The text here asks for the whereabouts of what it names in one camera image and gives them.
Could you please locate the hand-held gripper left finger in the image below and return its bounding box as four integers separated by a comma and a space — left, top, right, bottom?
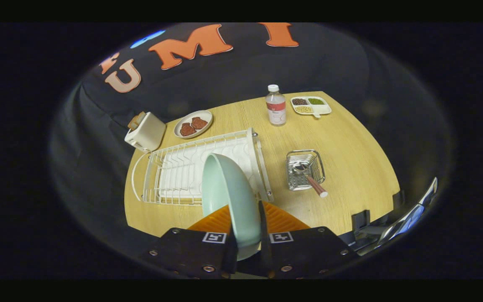
143, 204, 239, 279

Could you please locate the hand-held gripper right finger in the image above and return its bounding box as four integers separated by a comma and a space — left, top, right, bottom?
258, 200, 360, 279

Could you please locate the pale green plate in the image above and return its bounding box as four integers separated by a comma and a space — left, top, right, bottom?
201, 153, 263, 261

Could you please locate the metal wire basket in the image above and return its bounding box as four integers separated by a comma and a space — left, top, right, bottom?
286, 149, 326, 192

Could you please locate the white wire dish rack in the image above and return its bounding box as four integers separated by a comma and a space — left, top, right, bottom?
131, 128, 275, 206

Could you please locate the brown handled metal spoon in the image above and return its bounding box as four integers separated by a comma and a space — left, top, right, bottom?
293, 164, 329, 198

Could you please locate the beige plate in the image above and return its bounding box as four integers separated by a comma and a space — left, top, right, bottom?
174, 110, 214, 139

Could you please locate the black table clamp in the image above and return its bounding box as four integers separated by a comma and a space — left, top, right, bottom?
351, 210, 371, 232

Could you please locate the white toaster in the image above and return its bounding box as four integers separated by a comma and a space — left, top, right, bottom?
125, 112, 167, 152

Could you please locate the clear plastic bottle red label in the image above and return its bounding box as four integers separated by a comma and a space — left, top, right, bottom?
265, 84, 287, 126

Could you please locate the brown toast slice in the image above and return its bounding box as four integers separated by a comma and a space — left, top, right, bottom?
127, 111, 146, 130

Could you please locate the white divided tray with beans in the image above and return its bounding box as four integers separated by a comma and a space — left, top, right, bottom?
290, 96, 332, 118

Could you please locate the black backdrop cloth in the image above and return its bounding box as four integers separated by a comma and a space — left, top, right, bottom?
50, 22, 454, 260

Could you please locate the shiny metal frame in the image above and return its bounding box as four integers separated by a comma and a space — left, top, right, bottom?
357, 177, 438, 256

